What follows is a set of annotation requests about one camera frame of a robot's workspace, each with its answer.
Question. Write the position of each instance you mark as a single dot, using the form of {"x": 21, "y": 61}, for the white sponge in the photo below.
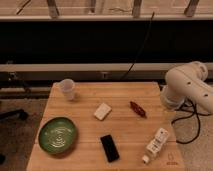
{"x": 102, "y": 111}

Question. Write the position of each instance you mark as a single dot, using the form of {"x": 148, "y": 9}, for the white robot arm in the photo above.
{"x": 187, "y": 82}

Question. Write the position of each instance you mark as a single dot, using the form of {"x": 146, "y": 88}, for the white ceramic cup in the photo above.
{"x": 67, "y": 87}

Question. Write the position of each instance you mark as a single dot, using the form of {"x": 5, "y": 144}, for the green ceramic plate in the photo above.
{"x": 57, "y": 135}

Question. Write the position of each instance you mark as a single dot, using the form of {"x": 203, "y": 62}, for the red chili pepper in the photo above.
{"x": 137, "y": 109}

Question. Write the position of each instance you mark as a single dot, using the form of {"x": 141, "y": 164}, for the black rectangular phone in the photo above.
{"x": 109, "y": 148}

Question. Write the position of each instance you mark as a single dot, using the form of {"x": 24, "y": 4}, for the white labelled bottle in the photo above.
{"x": 154, "y": 147}

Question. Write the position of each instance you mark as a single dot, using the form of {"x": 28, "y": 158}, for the black chair base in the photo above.
{"x": 20, "y": 113}

